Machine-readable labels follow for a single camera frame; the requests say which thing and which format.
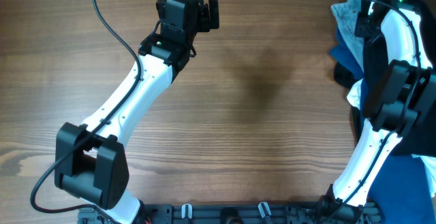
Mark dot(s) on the dark blue garment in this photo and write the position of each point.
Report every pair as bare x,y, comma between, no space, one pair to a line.
400,189

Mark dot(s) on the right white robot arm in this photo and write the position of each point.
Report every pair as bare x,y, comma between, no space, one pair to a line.
347,196

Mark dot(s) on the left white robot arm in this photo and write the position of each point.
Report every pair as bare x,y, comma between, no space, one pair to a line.
91,157

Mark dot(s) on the light blue jeans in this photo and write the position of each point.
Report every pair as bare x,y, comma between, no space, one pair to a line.
349,50

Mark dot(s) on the black pants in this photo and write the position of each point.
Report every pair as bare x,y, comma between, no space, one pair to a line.
390,84

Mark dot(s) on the white garment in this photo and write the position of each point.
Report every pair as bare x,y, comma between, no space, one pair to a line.
355,96

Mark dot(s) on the black garment under pile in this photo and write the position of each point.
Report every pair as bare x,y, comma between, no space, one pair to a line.
343,76

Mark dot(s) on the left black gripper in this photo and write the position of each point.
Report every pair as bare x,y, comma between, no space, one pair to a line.
208,16

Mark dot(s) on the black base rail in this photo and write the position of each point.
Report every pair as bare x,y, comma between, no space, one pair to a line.
259,213

